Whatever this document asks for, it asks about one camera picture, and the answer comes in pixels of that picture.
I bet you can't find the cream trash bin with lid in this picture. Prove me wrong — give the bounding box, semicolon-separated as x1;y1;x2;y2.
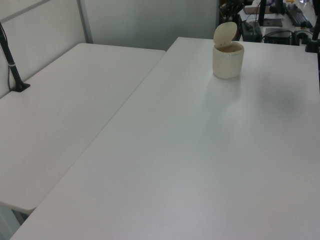
212;21;245;80

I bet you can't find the white side table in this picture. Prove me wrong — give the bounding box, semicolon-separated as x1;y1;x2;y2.
0;42;167;215

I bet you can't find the black case with green parts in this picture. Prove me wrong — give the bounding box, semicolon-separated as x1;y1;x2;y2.
236;20;263;42

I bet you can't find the dark holder with tools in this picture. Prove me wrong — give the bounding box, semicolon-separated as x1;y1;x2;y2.
219;0;245;24

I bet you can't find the brown flat pad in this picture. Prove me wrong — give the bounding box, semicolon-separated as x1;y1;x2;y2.
243;6;261;15

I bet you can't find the black electronics box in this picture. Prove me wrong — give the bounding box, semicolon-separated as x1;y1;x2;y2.
263;27;294;45

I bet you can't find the black monitor stand pole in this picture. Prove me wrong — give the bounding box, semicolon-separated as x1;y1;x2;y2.
258;0;267;26

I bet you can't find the black keyboard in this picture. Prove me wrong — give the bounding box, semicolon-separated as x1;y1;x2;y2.
285;2;314;28

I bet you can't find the black clamp stand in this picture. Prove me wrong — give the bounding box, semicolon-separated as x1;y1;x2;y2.
304;17;320;54

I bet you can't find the grey metal partition post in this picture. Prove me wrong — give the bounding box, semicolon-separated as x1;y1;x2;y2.
76;0;94;44

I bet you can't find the thin black cable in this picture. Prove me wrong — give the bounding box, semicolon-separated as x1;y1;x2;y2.
0;23;14;91

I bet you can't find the black camera stand pole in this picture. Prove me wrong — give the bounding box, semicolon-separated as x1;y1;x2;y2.
0;21;31;94

